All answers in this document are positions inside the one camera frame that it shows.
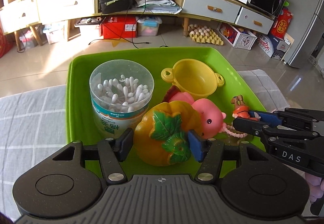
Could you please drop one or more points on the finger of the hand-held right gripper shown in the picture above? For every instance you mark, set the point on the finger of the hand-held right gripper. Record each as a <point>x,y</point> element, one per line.
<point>268,117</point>
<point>248,126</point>

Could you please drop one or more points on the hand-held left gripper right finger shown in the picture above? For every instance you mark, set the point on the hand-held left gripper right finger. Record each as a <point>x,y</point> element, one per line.
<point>197,145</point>

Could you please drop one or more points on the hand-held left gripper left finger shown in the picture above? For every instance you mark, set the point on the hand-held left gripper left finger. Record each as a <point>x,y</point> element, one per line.
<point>125,144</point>

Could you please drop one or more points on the small orange toy figure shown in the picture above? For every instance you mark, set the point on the small orange toy figure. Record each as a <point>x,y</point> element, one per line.
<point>239,112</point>

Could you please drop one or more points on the orange toy pumpkin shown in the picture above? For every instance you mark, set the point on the orange toy pumpkin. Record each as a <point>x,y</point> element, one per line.
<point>149,143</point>

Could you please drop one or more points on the clear cotton swab jar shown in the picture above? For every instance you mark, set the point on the clear cotton swab jar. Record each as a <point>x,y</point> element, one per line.
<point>114,117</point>

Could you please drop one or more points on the pink toy pig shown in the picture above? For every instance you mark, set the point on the pink toy pig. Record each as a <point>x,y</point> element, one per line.
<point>210,115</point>

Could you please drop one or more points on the yellow toy pot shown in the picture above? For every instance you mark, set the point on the yellow toy pot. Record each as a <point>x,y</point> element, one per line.
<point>195,77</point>

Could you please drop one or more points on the green plastic box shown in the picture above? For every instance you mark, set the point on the green plastic box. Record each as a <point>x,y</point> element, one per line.
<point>83,87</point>

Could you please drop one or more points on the person's right hand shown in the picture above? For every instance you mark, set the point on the person's right hand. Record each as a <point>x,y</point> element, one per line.
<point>315,187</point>

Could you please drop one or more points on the white and blue carton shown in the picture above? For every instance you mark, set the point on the white and blue carton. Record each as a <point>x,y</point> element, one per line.
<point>273,48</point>

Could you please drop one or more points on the white box with red print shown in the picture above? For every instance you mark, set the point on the white box with red print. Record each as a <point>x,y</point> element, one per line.
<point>238,36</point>

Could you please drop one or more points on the red gift box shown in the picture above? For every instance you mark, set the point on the red gift box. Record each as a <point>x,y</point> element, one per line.
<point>282,23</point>

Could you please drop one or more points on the small grey drawer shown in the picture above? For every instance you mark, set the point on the small grey drawer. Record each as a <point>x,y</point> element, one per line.
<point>254,21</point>

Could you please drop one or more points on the egg tray with eggs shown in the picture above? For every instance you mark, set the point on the egg tray with eggs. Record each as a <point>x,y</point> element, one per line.
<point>206,35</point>

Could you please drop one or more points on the silver refrigerator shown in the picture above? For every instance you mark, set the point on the silver refrigerator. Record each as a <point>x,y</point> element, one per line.
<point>308,23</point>

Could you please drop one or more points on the red cardboard box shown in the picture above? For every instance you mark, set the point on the red cardboard box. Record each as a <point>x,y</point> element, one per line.
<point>119,27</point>

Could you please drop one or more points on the storage bin with blue lid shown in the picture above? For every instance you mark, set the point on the storage bin with blue lid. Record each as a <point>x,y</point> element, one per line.
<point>149,26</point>

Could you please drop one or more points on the white bin with tool tray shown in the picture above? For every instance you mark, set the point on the white bin with tool tray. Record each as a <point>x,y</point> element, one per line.
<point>88,29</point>

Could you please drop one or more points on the large grey drawer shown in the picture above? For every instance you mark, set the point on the large grey drawer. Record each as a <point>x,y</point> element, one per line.
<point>210,6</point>

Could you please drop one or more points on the low wooden media cabinet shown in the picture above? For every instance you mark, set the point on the low wooden media cabinet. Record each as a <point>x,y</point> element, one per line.
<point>177,12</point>

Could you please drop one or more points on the small clear storage bin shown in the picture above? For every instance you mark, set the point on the small clear storage bin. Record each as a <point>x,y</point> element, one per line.
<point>28,40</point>

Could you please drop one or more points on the black bag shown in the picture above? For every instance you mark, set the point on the black bag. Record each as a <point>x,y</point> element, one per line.
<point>115,1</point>

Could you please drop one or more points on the pile of white papers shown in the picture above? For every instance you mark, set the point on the pile of white papers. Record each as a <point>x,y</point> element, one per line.
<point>157,1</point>

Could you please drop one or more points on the red printed bag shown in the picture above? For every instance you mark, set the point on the red printed bag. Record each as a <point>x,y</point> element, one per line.
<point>5,46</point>

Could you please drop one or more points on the white drawer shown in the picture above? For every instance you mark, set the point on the white drawer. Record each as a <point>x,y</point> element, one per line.
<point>17,15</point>

